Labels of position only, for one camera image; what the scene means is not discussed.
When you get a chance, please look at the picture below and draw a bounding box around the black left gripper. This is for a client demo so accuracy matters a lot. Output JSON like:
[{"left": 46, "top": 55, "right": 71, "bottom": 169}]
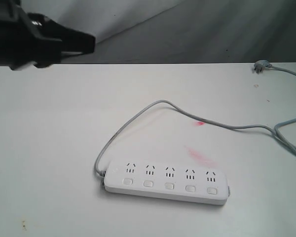
[{"left": 0, "top": 0, "right": 96, "bottom": 71}]

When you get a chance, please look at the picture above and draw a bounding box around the white five-socket power strip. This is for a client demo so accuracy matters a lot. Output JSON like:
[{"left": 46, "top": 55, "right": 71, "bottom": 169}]
[{"left": 104, "top": 160, "right": 230, "bottom": 205}]

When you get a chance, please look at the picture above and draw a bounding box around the grey backdrop cloth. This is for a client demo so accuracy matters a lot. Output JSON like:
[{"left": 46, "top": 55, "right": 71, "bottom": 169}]
[{"left": 21, "top": 0, "right": 296, "bottom": 64}]

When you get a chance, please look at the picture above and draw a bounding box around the grey wall plug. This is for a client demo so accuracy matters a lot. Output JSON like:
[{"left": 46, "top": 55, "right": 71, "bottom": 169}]
[{"left": 253, "top": 60, "right": 272, "bottom": 74}]

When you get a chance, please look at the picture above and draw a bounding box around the grey power cord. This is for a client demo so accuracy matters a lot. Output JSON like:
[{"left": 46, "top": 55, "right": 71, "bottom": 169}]
[{"left": 94, "top": 62, "right": 296, "bottom": 178}]

